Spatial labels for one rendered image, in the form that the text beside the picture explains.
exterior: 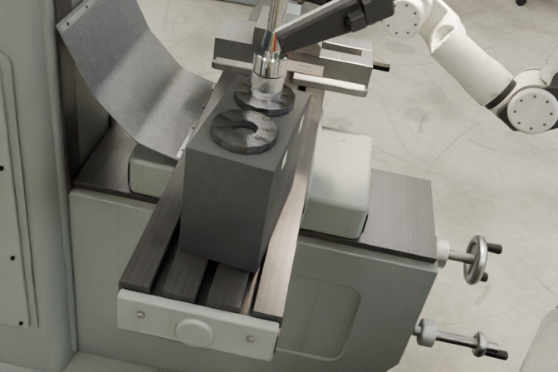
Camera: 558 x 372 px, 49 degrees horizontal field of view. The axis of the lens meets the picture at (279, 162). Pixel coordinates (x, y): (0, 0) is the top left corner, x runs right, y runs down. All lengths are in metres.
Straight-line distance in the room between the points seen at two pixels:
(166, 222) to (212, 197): 0.15
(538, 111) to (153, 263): 0.64
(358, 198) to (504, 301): 1.30
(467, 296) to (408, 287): 1.06
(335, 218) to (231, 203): 0.46
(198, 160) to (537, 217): 2.29
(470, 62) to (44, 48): 0.73
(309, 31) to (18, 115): 0.86
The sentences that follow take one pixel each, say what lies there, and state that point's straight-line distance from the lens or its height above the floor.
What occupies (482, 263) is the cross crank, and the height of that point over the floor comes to 0.69.
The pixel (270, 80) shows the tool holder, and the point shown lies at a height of 1.19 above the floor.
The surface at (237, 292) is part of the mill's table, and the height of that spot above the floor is 0.96.
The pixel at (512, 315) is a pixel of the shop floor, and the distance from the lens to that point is 2.43.
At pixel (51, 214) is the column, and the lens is 1.38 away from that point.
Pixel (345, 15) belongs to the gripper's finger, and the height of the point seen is 1.45.
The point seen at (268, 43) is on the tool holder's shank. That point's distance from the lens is 0.86.
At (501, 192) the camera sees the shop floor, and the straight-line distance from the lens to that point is 3.00.
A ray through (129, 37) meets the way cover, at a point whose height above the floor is 1.01.
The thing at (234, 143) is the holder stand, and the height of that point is 1.16.
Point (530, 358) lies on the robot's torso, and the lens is 0.94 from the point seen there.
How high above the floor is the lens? 1.61
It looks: 36 degrees down
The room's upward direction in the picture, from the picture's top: 10 degrees clockwise
